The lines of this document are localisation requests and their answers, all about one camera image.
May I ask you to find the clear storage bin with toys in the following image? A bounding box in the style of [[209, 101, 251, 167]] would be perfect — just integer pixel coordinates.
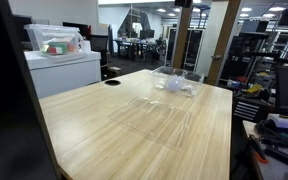
[[23, 23, 85, 58]]

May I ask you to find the clear plastic packaging lid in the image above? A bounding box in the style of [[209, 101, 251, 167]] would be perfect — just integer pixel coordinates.
[[106, 95, 194, 148]]

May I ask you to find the orange handled tool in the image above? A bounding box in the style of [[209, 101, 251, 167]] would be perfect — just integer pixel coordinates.
[[248, 134, 270, 165]]

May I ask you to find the black table grommet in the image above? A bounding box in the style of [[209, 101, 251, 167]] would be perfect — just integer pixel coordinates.
[[103, 79, 122, 87]]

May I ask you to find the black foreground panel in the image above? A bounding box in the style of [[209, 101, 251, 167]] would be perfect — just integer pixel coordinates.
[[0, 0, 62, 180]]

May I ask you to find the clear plastic packaging box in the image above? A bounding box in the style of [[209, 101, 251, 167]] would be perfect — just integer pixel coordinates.
[[149, 65, 206, 99]]

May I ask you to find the black drawer cabinet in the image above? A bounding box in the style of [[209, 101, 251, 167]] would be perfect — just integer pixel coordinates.
[[233, 96, 273, 124]]

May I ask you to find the black cable bundle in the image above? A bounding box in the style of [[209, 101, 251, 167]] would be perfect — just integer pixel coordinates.
[[254, 119, 288, 152]]

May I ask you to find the black office chair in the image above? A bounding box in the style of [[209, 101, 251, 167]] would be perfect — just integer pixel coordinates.
[[89, 34, 110, 81]]

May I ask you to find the yellow object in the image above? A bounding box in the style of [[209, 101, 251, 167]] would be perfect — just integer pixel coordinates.
[[246, 83, 265, 95]]

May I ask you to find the white cardboard box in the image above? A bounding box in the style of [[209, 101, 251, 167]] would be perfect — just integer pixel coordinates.
[[23, 49, 102, 100]]

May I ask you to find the white device with black knob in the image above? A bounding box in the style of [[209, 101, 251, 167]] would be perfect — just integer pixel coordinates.
[[266, 105, 288, 131]]

